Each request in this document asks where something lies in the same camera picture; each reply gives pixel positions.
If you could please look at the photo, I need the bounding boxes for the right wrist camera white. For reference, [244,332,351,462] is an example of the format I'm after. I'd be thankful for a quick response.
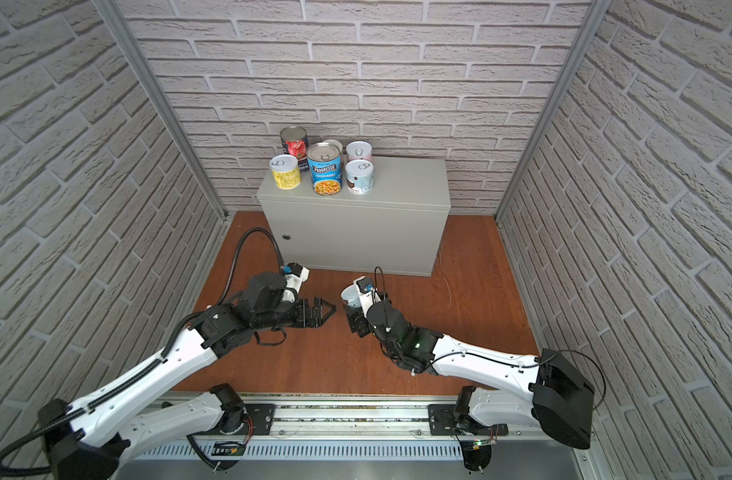
[353,276,382,315]

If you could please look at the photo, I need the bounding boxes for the black corrugated cable hose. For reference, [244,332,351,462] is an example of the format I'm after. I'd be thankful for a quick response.
[0,227,286,478]

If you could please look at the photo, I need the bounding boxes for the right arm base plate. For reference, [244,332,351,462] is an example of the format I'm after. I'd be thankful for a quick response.
[427,403,510,438]

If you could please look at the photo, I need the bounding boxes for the blue soup can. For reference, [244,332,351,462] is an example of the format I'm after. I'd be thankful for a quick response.
[307,142,342,196]

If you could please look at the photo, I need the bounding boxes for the left aluminium corner post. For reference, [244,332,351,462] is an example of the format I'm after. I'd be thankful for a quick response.
[94,0,229,221]

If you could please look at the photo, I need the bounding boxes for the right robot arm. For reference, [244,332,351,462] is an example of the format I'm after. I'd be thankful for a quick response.
[344,300,595,450]

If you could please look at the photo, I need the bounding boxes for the yellow labelled can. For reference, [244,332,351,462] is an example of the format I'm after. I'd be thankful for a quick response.
[269,154,301,190]

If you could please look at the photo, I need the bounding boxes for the right aluminium corner post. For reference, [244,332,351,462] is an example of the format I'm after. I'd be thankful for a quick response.
[494,0,612,221]

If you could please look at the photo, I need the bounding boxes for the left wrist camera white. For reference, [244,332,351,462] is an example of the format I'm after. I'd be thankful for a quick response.
[282,262,310,303]

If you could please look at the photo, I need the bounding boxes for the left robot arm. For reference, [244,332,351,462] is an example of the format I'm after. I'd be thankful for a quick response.
[39,263,336,479]

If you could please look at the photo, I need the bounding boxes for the grey metal cabinet box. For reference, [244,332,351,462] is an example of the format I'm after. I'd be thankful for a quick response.
[257,157,451,277]

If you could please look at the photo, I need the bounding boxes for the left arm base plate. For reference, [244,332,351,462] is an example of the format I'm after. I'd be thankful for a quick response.
[198,403,276,438]

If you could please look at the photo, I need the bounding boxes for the red tomato can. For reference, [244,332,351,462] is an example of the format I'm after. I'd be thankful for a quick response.
[280,126,309,172]

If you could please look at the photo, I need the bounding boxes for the white flat-lid can front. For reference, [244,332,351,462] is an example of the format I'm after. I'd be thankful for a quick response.
[324,139,345,152]

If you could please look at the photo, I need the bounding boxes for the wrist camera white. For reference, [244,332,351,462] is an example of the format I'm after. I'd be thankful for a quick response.
[353,276,382,315]
[282,262,310,303]

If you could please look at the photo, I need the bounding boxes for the aluminium corner post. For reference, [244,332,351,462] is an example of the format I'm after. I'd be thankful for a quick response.
[94,0,229,221]
[494,0,612,221]

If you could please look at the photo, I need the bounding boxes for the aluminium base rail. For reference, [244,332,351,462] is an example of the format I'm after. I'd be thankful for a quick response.
[121,395,563,466]

